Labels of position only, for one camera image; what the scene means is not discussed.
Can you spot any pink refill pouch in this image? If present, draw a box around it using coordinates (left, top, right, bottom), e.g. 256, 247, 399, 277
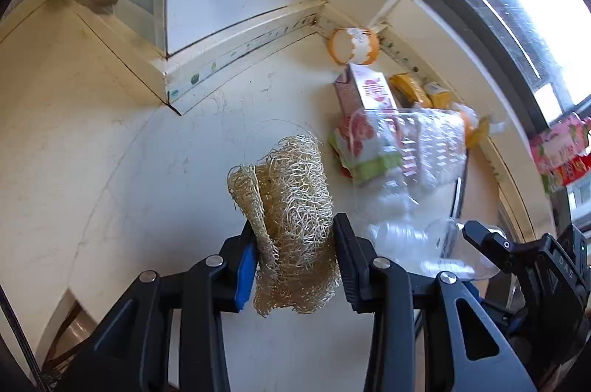
530, 113, 591, 194

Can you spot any pink drink carton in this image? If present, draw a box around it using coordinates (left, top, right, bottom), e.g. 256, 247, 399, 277
333, 63, 399, 120

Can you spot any green and pink snack packet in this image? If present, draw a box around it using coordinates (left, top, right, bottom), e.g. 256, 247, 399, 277
329, 115, 403, 185

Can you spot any small pale yellow sachet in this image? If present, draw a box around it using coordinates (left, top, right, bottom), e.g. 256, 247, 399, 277
424, 81, 452, 109

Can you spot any large yellow packet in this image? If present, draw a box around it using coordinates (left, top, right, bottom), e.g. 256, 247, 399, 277
455, 102, 508, 149

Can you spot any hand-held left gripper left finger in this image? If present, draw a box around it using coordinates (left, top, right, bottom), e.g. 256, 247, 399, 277
55, 219, 257, 392

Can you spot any beige loofah sponge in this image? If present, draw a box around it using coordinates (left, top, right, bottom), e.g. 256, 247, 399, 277
227, 134, 342, 318

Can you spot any red spray bottle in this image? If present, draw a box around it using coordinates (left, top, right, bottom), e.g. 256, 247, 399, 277
551, 153, 591, 187

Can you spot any clear plastic clamshell box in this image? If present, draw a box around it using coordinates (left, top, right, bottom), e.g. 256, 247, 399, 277
348, 107, 468, 199

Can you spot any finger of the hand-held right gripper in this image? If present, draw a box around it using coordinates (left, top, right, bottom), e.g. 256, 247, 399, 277
462, 220, 523, 278

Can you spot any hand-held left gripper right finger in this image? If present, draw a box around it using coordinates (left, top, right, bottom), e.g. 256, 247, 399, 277
332, 213, 539, 392

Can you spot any orange and white paper cup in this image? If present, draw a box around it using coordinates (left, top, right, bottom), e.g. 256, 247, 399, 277
328, 27, 382, 66

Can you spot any dark yellow foil packet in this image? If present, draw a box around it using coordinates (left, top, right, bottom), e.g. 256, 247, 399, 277
388, 73, 432, 107

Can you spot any crushed clear plastic bottle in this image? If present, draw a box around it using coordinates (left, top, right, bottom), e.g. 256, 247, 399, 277
367, 219, 502, 279

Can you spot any dark framed window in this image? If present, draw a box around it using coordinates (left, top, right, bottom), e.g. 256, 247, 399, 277
413, 0, 591, 231

